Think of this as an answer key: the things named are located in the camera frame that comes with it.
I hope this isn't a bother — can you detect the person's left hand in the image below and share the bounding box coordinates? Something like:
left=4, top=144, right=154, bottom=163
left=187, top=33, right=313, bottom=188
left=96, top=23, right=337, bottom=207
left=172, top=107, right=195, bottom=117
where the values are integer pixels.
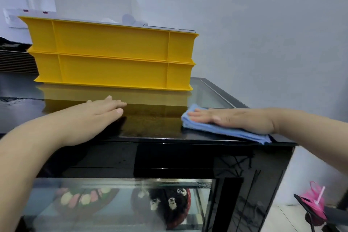
left=61, top=95, right=128, bottom=147

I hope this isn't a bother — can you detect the person's right hand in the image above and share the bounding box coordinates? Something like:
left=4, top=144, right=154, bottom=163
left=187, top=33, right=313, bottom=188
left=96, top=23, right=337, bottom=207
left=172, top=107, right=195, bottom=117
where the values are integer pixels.
left=188, top=107, right=276, bottom=135

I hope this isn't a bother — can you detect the blue cleaning cloth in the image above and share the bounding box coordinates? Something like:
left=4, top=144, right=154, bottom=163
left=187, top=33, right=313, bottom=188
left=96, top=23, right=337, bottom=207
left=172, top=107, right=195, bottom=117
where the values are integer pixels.
left=181, top=104, right=272, bottom=145

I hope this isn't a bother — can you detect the person's right forearm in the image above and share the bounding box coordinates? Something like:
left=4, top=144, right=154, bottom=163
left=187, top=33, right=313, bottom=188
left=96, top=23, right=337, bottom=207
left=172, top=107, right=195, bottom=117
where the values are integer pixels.
left=272, top=107, right=348, bottom=175

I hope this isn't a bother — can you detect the person's left forearm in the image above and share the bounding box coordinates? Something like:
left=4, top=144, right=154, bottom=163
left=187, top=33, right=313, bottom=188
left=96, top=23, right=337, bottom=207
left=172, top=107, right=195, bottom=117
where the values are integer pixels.
left=0, top=108, right=67, bottom=232

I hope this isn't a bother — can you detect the yellow plastic crate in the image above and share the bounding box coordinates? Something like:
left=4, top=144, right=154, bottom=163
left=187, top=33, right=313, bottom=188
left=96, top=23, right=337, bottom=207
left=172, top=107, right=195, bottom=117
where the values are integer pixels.
left=27, top=48, right=196, bottom=92
left=18, top=16, right=199, bottom=64

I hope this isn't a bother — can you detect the black glass display case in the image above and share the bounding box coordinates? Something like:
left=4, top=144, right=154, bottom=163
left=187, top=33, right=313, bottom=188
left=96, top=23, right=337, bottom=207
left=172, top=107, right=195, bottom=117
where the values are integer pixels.
left=0, top=73, right=298, bottom=232

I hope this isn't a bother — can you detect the cake with pastel macarons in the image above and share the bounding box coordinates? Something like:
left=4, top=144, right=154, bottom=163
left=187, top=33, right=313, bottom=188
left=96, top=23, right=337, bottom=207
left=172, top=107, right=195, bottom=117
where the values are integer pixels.
left=53, top=186, right=120, bottom=219

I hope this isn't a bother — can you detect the white cardboard box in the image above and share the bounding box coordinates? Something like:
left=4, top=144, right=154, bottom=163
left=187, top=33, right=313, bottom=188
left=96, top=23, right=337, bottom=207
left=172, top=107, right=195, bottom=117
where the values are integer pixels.
left=51, top=0, right=141, bottom=26

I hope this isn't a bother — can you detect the brown slatted vent grill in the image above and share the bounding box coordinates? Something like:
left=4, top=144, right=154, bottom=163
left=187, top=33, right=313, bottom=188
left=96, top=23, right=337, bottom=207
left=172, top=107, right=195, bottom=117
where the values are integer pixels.
left=0, top=50, right=39, bottom=74

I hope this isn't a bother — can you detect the dark cake with white figures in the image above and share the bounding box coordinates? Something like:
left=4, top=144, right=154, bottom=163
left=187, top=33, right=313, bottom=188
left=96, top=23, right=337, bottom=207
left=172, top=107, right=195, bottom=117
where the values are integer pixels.
left=130, top=187, right=192, bottom=230

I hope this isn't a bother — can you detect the black plastic bag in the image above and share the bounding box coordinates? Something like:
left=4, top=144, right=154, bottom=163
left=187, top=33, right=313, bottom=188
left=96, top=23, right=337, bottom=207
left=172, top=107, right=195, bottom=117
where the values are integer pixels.
left=0, top=36, right=32, bottom=52

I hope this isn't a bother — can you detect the white pink drinking straw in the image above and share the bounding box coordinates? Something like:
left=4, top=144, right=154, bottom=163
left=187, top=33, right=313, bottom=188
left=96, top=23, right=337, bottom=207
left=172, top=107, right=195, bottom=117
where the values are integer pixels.
left=315, top=186, right=326, bottom=206

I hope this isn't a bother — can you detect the pink plastic bag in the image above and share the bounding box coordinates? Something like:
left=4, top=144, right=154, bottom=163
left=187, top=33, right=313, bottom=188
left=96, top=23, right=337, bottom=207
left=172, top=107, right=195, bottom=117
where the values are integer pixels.
left=300, top=181, right=328, bottom=222

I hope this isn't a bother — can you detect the black chair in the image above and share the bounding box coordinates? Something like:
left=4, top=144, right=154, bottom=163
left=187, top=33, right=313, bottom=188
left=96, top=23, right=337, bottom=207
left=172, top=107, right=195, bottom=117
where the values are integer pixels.
left=293, top=194, right=348, bottom=232

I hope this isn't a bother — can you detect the white wall socket panel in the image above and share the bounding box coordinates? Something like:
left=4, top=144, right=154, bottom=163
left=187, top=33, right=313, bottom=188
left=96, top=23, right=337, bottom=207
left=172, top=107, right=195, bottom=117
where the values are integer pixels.
left=3, top=8, right=57, bottom=29

